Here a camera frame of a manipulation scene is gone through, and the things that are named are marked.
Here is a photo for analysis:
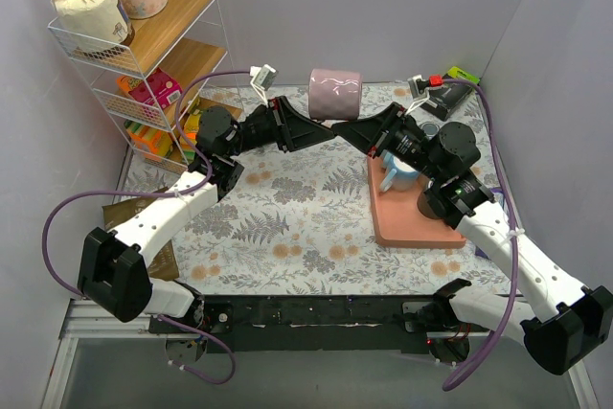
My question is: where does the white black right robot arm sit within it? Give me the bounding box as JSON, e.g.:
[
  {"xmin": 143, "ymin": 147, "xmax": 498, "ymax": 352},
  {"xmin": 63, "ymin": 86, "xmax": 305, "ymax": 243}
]
[{"xmin": 332, "ymin": 102, "xmax": 612, "ymax": 375}]

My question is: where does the brown snack bag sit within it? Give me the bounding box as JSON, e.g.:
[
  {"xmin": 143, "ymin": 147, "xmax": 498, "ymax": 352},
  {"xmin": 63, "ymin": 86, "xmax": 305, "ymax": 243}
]
[{"xmin": 102, "ymin": 197, "xmax": 181, "ymax": 284}]

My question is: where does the purple ceramic mug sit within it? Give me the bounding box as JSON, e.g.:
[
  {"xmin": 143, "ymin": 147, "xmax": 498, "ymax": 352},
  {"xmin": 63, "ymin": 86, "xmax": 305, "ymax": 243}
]
[{"xmin": 307, "ymin": 69, "xmax": 362, "ymax": 121}]

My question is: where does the dark teal mug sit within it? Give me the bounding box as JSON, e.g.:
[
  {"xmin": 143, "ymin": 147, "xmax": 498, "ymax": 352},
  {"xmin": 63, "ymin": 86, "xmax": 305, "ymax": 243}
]
[{"xmin": 420, "ymin": 123, "xmax": 440, "ymax": 138}]

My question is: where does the blue white gradient mug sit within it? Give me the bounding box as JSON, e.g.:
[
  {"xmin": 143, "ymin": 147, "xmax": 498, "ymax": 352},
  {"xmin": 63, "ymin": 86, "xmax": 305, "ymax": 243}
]
[{"xmin": 379, "ymin": 152, "xmax": 420, "ymax": 193}]

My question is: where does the dark grey mug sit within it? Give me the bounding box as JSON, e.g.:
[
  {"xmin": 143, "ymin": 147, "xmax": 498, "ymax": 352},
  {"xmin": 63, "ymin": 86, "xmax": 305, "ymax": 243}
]
[{"xmin": 417, "ymin": 191, "xmax": 445, "ymax": 219}]

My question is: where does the terracotta pink tray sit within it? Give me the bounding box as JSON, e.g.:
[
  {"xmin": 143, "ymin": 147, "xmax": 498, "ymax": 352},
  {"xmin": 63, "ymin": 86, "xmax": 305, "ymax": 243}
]
[{"xmin": 367, "ymin": 158, "xmax": 466, "ymax": 249}]

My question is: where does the black green product box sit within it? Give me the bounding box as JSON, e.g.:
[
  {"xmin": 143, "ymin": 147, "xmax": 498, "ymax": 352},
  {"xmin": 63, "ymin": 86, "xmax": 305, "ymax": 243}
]
[{"xmin": 420, "ymin": 66, "xmax": 480, "ymax": 122}]

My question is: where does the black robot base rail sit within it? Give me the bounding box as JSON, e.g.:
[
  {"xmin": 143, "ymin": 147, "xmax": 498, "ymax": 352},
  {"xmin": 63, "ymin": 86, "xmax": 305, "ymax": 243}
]
[{"xmin": 148, "ymin": 291, "xmax": 489, "ymax": 355}]

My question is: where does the white wire wooden shelf rack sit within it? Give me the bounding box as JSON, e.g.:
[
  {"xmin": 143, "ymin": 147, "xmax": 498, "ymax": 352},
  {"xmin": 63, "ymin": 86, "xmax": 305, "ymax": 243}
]
[{"xmin": 48, "ymin": 0, "xmax": 243, "ymax": 173}]

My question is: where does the beige wrapped paper roll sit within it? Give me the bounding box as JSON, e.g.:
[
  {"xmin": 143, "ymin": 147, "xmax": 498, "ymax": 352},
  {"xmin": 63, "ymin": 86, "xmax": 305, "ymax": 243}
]
[{"xmin": 51, "ymin": 0, "xmax": 134, "ymax": 54}]

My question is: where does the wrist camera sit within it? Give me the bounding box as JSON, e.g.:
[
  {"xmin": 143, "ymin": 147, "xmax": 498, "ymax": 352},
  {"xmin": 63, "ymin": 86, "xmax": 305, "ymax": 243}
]
[
  {"xmin": 408, "ymin": 75, "xmax": 443, "ymax": 102},
  {"xmin": 249, "ymin": 64, "xmax": 278, "ymax": 91}
]

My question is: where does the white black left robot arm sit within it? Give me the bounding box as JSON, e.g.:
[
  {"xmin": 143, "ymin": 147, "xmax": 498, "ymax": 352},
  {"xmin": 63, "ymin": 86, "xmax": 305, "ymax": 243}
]
[{"xmin": 78, "ymin": 97, "xmax": 334, "ymax": 332}]

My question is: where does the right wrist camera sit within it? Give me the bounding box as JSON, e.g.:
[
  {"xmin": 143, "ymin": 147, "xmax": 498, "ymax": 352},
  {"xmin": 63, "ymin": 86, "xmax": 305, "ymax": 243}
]
[{"xmin": 408, "ymin": 75, "xmax": 443, "ymax": 102}]

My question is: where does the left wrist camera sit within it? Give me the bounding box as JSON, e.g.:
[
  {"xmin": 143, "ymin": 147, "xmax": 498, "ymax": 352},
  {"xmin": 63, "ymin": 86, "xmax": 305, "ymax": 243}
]
[{"xmin": 249, "ymin": 64, "xmax": 278, "ymax": 91}]

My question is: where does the orange yellow sponge pack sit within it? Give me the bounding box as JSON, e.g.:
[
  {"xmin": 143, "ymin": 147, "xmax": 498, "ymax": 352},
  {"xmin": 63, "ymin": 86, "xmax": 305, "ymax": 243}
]
[{"xmin": 124, "ymin": 120, "xmax": 173, "ymax": 162}]

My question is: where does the pink sponge box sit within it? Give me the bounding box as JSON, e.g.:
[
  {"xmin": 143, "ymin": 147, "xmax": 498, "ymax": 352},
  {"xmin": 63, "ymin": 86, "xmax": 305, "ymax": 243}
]
[{"xmin": 128, "ymin": 68, "xmax": 182, "ymax": 110}]

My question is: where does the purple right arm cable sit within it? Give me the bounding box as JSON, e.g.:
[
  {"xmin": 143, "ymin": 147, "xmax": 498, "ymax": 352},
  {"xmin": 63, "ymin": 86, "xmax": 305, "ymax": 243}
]
[{"xmin": 440, "ymin": 82, "xmax": 521, "ymax": 392}]

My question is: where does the orange sponge box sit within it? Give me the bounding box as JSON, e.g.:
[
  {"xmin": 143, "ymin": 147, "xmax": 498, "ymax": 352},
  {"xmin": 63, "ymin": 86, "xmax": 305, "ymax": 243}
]
[{"xmin": 179, "ymin": 109, "xmax": 202, "ymax": 162}]

